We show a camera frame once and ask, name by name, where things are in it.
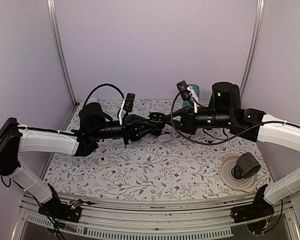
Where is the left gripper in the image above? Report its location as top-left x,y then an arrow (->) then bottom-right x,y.
91,114 -> 157,146

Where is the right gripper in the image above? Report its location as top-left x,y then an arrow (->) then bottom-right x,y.
162,105 -> 233,136

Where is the black round earbud case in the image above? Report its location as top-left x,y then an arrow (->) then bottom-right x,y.
149,112 -> 166,123

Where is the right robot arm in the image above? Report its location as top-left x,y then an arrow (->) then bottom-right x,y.
163,81 -> 300,218

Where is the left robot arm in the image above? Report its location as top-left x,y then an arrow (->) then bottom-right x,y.
0,102 -> 165,217

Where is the open black earbud case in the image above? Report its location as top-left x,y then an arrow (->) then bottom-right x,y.
151,129 -> 162,136

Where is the white oval earbud case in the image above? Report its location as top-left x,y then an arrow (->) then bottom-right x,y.
158,134 -> 172,143

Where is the white case with black earbud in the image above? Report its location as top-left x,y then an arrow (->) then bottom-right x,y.
97,157 -> 110,167

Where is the teal vase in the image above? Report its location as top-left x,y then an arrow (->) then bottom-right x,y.
182,83 -> 201,107

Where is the floral table mat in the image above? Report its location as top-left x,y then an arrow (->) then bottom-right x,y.
42,98 -> 276,202

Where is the white ribbed vase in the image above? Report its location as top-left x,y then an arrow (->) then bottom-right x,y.
89,97 -> 99,103

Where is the dark grey mug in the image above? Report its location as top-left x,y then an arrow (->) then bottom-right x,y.
233,152 -> 261,180

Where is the beige ribbed plate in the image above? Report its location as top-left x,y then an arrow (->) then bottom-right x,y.
219,155 -> 257,193

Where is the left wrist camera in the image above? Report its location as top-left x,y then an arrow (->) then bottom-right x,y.
117,93 -> 136,125

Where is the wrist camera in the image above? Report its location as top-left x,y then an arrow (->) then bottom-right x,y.
117,93 -> 136,125
176,80 -> 199,113

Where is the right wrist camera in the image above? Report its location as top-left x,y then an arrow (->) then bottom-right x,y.
176,80 -> 199,113

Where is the left camera cable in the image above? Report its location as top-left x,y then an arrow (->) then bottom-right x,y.
86,83 -> 126,105

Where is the front aluminium rail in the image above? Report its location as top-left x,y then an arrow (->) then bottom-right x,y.
11,194 -> 300,240

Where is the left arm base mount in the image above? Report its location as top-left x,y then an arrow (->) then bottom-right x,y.
38,184 -> 82,223

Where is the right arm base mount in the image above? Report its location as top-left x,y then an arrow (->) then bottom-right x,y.
230,184 -> 275,223

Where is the right aluminium frame post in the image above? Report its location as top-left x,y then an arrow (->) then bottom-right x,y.
240,0 -> 265,100

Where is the aluminium frame post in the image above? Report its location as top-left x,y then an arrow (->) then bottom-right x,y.
46,0 -> 77,107
240,0 -> 265,100

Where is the left aluminium frame post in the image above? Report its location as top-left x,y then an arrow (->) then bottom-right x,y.
46,0 -> 77,107

